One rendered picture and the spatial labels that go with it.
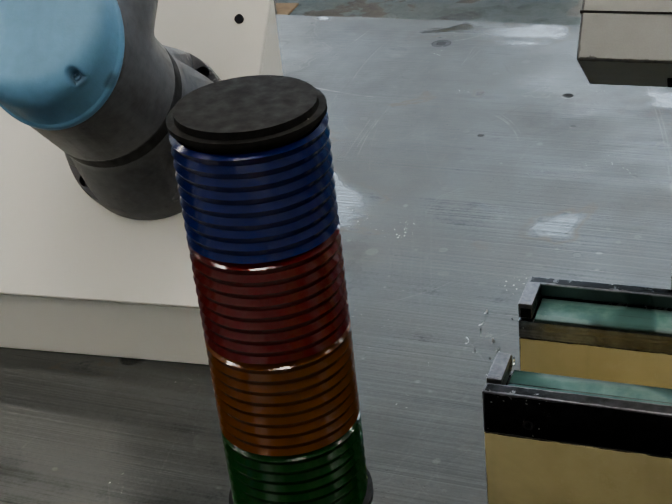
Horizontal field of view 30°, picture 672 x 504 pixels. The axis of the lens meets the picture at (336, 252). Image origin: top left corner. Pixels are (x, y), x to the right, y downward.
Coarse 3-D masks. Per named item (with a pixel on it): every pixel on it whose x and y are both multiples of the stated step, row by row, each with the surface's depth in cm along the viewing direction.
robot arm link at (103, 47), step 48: (0, 0) 89; (48, 0) 87; (96, 0) 87; (144, 0) 92; (0, 48) 88; (48, 48) 87; (96, 48) 87; (144, 48) 92; (0, 96) 88; (48, 96) 87; (96, 96) 89; (144, 96) 94; (96, 144) 95
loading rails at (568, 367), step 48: (528, 288) 88; (576, 288) 88; (624, 288) 87; (528, 336) 87; (576, 336) 86; (624, 336) 85; (528, 384) 80; (576, 384) 79; (624, 384) 79; (528, 432) 78; (576, 432) 77; (624, 432) 76; (528, 480) 80; (576, 480) 79; (624, 480) 78
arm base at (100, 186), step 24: (168, 48) 103; (192, 72) 103; (144, 144) 98; (168, 144) 100; (72, 168) 107; (96, 168) 100; (120, 168) 100; (144, 168) 100; (168, 168) 102; (96, 192) 104; (120, 192) 103; (144, 192) 102; (168, 192) 103; (144, 216) 106; (168, 216) 106
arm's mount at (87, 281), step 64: (192, 0) 112; (256, 0) 110; (256, 64) 108; (0, 128) 113; (0, 192) 111; (64, 192) 110; (0, 256) 110; (64, 256) 108; (128, 256) 106; (0, 320) 111; (64, 320) 109; (128, 320) 107; (192, 320) 105
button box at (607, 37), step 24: (600, 0) 93; (624, 0) 92; (648, 0) 92; (600, 24) 93; (624, 24) 92; (648, 24) 91; (600, 48) 92; (624, 48) 92; (648, 48) 91; (600, 72) 95; (624, 72) 94; (648, 72) 94
